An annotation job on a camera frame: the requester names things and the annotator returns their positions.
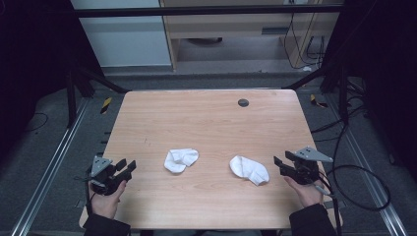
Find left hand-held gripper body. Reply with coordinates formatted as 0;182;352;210
88;155;128;197

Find yellow black striped tape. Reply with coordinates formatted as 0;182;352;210
99;96;113;115
309;93;329;109

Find white cabinet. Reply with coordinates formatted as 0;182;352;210
69;0;173;69

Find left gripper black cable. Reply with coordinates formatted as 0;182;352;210
74;169;96;218

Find white sock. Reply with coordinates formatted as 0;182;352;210
163;147;201;174
228;154;270;187

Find black hanging cables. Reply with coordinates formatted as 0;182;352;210
282;12;328;71

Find black curtain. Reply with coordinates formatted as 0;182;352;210
319;0;417;185
0;0;104;165

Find black horizontal bar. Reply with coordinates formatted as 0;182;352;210
72;4;344;19

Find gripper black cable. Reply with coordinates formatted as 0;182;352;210
74;169;96;218
317;175;343;236

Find grey cable plug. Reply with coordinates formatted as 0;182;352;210
314;184;332;198

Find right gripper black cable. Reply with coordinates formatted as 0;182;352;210
317;175;343;236

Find person's left hand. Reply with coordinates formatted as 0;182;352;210
89;180;128;220

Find black metal stand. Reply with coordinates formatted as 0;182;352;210
65;63;131;130
281;62;350;126

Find thin black floor cable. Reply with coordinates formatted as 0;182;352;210
24;111;50;134

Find black looped floor cable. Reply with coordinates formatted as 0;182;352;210
309;103;392;212

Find aluminium floor rail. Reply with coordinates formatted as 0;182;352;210
324;92;409;236
9;97;90;236

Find person's right hand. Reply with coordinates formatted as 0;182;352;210
282;175;327;209

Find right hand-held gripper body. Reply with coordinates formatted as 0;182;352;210
293;146;334;186

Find light wooden desk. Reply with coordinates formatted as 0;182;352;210
158;0;343;71

